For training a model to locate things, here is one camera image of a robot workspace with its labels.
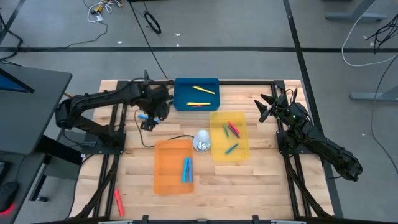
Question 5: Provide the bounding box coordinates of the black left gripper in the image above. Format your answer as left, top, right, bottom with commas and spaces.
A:
136, 83, 172, 131

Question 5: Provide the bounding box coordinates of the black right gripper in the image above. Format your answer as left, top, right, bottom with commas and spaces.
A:
254, 93, 289, 123

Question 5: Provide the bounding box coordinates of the purple marker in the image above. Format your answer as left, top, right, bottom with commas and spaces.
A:
228, 124, 241, 139

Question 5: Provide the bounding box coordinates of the orange translucent plastic bin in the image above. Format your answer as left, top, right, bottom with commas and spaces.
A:
154, 138, 195, 196

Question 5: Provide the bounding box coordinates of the teal marker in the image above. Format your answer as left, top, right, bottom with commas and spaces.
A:
224, 142, 240, 156

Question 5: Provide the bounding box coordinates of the blue plastic bin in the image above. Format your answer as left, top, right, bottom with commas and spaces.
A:
173, 77, 221, 112

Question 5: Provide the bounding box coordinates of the white bulb chrome lamp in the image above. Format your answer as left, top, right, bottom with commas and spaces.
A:
192, 129, 213, 153

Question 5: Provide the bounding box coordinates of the yellow translucent plastic bin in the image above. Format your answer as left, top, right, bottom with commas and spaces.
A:
209, 111, 251, 162

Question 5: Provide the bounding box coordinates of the black desk leg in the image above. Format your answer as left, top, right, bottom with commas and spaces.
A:
29, 129, 84, 203

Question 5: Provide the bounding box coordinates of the black beam with light strips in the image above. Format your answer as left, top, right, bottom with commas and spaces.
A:
34, 213, 398, 224

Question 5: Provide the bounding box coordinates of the grey table foot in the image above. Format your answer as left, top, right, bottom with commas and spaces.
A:
350, 85, 398, 101
325, 0, 388, 22

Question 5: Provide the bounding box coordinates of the black desk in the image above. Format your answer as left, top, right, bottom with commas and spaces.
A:
0, 63, 73, 156

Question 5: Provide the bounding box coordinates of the black computer monitor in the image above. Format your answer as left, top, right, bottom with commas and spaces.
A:
0, 68, 35, 94

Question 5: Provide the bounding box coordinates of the black computer mouse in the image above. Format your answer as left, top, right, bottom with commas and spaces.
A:
0, 181, 19, 217

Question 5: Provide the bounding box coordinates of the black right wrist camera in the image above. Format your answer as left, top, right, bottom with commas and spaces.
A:
278, 94, 293, 110

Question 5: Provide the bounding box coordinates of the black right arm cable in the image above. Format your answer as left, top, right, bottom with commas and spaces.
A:
284, 88, 299, 105

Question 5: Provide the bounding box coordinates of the black lamp cable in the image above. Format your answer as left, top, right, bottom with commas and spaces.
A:
134, 105, 195, 149

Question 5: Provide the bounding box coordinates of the black metal table frame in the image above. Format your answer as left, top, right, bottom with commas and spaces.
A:
70, 70, 345, 219

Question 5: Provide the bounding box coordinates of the black coiled cable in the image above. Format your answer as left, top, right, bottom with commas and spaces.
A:
143, 11, 162, 35

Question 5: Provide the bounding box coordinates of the black floor cable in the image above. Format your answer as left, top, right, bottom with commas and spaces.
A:
370, 54, 398, 175
0, 12, 109, 62
128, 0, 169, 80

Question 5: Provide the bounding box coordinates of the white floor cable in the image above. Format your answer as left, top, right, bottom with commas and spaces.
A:
341, 0, 398, 67

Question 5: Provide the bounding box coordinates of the white and yellow cable bundle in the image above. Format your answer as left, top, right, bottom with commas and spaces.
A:
82, 0, 123, 24

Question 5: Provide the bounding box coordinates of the black cable bundle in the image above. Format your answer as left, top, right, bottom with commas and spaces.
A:
366, 14, 398, 54

